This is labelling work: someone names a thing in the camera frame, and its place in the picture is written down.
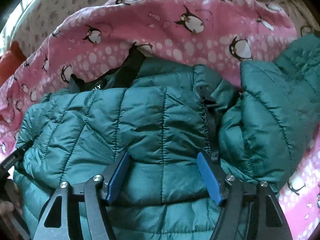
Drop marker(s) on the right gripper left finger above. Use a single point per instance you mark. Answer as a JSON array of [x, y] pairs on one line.
[[61, 215]]

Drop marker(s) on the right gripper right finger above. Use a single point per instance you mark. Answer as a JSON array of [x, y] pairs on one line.
[[265, 218]]

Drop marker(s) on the green quilted puffer jacket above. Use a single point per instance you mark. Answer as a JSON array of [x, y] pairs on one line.
[[169, 113]]

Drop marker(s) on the person's left hand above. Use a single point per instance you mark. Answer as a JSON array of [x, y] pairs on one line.
[[8, 207]]

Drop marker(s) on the red ruffled cushion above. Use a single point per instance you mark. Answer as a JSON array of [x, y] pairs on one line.
[[10, 61]]

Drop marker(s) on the pink penguin print blanket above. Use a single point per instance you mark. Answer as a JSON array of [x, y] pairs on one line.
[[101, 47]]

